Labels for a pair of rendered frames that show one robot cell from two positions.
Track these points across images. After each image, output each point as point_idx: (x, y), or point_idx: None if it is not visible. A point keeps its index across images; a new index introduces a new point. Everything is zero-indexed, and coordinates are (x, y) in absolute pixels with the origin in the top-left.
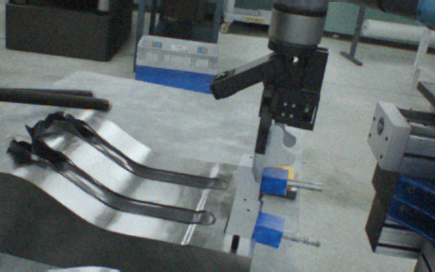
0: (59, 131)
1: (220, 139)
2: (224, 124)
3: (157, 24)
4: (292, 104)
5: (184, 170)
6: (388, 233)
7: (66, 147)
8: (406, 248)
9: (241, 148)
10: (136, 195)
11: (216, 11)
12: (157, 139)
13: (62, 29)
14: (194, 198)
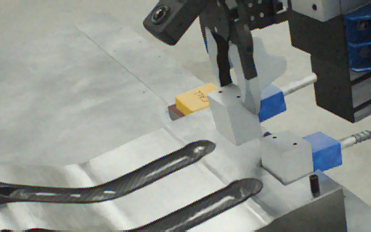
0: None
1: (67, 109)
2: (41, 88)
3: None
4: (257, 1)
5: (143, 159)
6: (359, 91)
7: (23, 221)
8: None
9: (106, 103)
10: (143, 218)
11: None
12: None
13: None
14: (204, 177)
